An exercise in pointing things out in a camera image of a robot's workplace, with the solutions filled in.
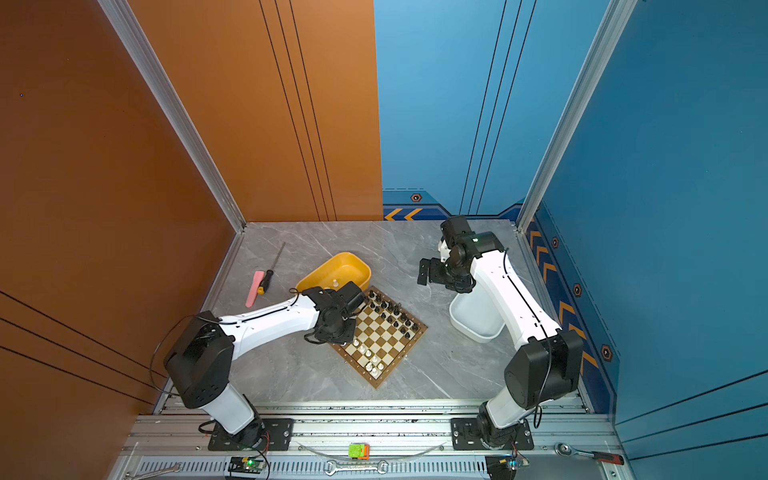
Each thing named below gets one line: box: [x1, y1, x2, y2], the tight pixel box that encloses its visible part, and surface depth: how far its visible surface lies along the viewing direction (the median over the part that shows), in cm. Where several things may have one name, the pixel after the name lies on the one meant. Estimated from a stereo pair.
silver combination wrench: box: [324, 460, 389, 476], surface depth 71 cm
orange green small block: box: [348, 442, 371, 460], surface depth 71 cm
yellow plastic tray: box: [296, 252, 372, 293], surface depth 104 cm
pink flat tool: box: [245, 270, 265, 308], surface depth 102 cm
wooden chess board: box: [330, 285, 429, 389], surface depth 89 cm
